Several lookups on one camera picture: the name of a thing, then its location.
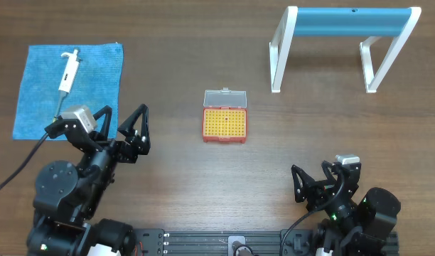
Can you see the white and blue stand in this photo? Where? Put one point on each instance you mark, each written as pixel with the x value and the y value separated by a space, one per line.
pixel 345 21

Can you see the mounting rail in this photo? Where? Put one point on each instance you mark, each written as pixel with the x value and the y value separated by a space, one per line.
pixel 203 243

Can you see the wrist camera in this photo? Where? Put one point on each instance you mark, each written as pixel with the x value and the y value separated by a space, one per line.
pixel 347 159
pixel 79 118

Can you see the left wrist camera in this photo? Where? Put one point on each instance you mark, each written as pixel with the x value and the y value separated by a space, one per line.
pixel 79 118

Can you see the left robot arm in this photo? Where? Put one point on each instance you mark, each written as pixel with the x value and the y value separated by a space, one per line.
pixel 68 199

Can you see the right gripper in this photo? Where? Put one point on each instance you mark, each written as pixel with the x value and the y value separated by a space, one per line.
pixel 345 185

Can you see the blue cloth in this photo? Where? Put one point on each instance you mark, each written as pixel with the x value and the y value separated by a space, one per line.
pixel 96 78

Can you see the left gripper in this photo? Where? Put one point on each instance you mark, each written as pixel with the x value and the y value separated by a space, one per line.
pixel 96 147

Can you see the white pipette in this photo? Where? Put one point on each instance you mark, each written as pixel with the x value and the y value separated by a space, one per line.
pixel 69 73

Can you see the red and yellow tip box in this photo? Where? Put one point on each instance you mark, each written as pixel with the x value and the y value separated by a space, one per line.
pixel 224 122

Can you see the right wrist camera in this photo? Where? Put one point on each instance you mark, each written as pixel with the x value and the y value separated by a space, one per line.
pixel 347 159

